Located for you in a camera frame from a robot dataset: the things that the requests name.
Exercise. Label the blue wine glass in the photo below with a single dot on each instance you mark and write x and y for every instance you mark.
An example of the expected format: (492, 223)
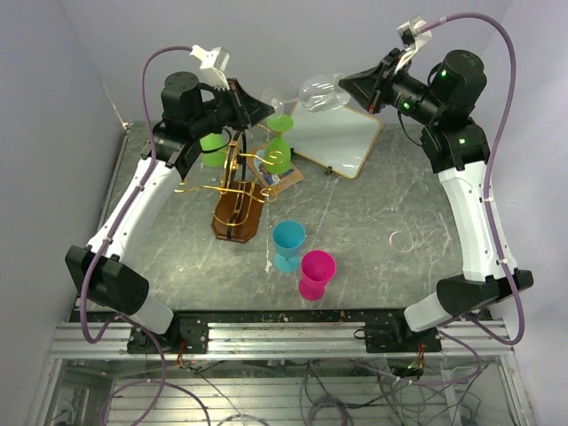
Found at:
(288, 238)

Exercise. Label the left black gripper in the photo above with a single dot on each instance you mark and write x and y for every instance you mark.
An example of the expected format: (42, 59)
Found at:
(248, 109)

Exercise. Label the gold framed whiteboard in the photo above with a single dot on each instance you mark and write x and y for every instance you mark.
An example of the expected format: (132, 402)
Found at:
(339, 140)

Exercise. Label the green wine glass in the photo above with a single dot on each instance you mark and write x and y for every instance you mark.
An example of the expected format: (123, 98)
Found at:
(213, 150)
(277, 153)

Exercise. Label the aluminium rail frame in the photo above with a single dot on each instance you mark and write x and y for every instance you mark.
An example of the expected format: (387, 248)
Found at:
(285, 368)

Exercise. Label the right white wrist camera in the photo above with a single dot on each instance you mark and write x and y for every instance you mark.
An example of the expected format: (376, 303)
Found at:
(412, 40)

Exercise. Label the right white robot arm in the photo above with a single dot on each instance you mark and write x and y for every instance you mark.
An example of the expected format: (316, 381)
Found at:
(459, 156)

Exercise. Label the pink wine glass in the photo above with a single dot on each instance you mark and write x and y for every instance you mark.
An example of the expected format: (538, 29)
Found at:
(317, 270)

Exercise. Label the gold wine glass rack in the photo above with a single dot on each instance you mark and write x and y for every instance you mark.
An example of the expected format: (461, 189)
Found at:
(237, 214)

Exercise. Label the clear wine glass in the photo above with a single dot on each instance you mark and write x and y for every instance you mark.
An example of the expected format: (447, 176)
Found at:
(321, 93)
(401, 241)

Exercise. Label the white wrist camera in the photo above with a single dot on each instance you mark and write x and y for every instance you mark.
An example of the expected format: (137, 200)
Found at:
(412, 40)
(213, 65)

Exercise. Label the small illustrated book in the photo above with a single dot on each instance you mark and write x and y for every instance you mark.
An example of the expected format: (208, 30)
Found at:
(277, 182)

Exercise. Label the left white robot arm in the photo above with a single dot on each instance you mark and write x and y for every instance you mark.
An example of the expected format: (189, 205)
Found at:
(102, 269)

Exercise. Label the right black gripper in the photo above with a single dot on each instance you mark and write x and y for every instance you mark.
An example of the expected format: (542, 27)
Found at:
(366, 85)

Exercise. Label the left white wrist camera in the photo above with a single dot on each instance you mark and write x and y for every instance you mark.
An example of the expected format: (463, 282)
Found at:
(213, 65)

